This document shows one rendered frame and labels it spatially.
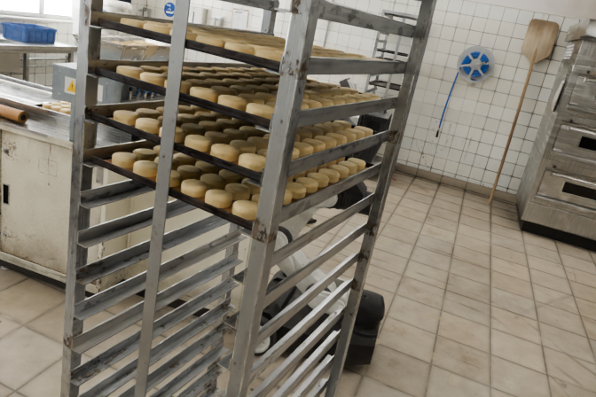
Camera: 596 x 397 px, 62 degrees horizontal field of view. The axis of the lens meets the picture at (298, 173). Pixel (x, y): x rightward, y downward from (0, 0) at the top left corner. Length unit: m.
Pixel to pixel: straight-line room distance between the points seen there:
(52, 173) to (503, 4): 4.90
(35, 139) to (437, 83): 4.57
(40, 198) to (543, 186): 4.23
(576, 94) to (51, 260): 4.34
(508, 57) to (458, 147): 1.14
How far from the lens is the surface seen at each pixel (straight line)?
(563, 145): 5.14
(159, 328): 1.51
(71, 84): 2.47
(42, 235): 2.82
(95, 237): 1.17
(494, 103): 6.09
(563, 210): 5.32
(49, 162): 2.65
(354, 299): 1.50
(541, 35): 6.05
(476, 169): 6.21
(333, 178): 1.16
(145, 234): 2.66
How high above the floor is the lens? 1.57
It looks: 17 degrees down
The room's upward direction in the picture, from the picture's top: 11 degrees clockwise
